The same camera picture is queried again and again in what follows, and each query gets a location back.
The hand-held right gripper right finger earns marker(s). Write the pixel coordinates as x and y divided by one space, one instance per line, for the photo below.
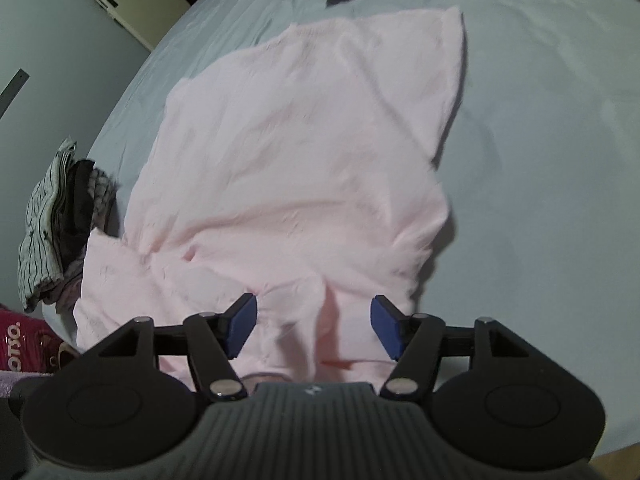
385 327

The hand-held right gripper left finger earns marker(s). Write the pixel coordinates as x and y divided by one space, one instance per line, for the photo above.
242 322

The pink embroidered garment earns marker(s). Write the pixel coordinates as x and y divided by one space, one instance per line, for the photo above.
300 160

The grey checked garment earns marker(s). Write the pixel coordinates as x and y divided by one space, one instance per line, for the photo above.
102 195

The black garment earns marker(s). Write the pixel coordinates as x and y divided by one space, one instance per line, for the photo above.
75 205

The grey striped garment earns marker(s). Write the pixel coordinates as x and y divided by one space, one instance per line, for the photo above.
42 230

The pink printed bag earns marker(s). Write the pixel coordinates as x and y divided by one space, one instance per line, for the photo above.
22 342

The purple fluffy cloth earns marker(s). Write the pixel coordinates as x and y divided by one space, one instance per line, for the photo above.
12 385

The bed with light blue sheet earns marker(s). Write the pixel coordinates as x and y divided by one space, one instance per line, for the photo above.
525 110

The grey wall plate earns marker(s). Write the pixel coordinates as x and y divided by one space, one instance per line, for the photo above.
12 92

